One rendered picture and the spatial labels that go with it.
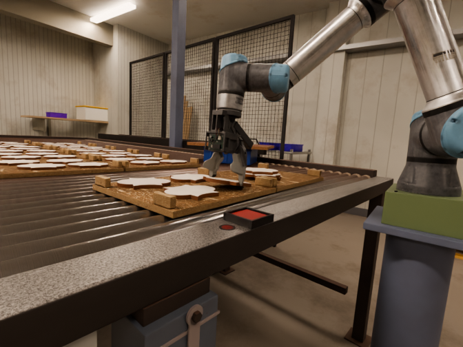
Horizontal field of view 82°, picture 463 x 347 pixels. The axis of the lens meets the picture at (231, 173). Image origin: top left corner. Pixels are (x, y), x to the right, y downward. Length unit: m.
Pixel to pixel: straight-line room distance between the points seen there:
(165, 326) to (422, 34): 0.77
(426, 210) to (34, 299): 0.82
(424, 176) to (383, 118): 3.59
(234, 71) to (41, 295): 0.63
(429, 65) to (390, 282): 0.60
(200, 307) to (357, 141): 4.17
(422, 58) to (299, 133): 4.02
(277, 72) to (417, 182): 0.48
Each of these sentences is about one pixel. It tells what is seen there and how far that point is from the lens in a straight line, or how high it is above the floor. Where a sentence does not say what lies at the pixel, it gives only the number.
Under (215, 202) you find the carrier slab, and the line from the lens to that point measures 0.63.
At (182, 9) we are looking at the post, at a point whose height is 2.28.
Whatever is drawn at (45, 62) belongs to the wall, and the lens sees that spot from 6.56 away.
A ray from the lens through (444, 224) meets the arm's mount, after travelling 0.86.
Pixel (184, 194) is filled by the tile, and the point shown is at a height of 0.95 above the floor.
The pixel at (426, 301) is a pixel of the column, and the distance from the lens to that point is 0.97.
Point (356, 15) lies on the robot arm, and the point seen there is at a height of 1.44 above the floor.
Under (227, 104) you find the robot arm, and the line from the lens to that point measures 0.75.
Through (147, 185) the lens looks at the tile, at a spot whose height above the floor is 0.94.
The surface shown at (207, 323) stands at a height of 0.79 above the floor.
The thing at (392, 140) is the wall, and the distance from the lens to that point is 4.42.
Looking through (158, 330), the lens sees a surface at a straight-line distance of 0.42.
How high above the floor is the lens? 1.09
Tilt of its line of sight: 8 degrees down
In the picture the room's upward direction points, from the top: 3 degrees clockwise
